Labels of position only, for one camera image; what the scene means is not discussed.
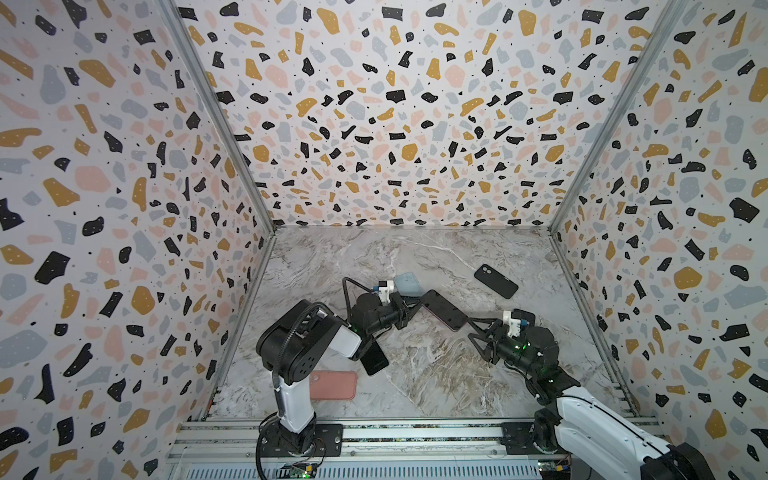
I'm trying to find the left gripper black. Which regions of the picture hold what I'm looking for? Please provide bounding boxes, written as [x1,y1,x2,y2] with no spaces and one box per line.
[363,295,422,339]

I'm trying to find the light blue phone case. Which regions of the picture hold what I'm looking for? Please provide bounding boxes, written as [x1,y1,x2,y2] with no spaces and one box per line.
[393,272,425,299]

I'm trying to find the purple edged phone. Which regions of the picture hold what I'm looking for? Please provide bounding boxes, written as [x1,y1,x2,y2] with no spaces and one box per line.
[420,290,468,332]

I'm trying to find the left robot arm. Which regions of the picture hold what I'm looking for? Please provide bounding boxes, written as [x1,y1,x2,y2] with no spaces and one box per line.
[256,288,422,436]

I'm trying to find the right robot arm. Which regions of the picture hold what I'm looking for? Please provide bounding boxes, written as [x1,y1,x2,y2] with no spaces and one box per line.
[467,317,714,479]

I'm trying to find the black phone case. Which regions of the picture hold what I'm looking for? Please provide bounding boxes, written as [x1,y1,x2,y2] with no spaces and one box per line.
[474,264,519,300]

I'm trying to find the silver edged phone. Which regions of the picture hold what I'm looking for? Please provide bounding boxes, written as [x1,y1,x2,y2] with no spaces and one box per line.
[360,340,389,376]

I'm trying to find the pink phone case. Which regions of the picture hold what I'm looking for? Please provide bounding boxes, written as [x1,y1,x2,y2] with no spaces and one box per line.
[309,371,358,401]

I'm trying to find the right circuit board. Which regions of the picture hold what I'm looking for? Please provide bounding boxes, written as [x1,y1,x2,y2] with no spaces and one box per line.
[537,460,571,480]

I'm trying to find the circuit board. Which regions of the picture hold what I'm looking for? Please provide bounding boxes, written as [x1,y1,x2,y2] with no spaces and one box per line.
[276,462,319,479]
[537,460,571,480]

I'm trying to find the left circuit board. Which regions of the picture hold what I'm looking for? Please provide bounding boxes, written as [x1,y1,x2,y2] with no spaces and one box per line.
[276,462,319,479]

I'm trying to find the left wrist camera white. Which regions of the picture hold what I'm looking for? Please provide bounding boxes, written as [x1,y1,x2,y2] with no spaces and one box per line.
[373,279,397,305]

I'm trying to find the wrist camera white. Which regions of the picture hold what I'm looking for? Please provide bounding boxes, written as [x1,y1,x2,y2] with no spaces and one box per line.
[502,309,536,337]
[373,279,397,305]

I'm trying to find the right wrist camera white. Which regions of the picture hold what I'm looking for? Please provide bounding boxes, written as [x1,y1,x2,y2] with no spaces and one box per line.
[502,309,536,337]

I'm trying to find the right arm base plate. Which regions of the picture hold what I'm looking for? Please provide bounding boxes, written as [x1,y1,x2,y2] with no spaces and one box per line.
[500,420,564,455]

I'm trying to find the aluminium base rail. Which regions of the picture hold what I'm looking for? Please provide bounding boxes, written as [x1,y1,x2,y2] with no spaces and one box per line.
[164,416,679,480]

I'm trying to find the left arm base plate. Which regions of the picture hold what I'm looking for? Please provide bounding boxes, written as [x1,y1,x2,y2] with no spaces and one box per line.
[258,421,344,458]

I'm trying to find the black corrugated cable left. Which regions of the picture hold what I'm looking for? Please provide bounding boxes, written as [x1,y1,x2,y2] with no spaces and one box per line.
[254,277,376,480]

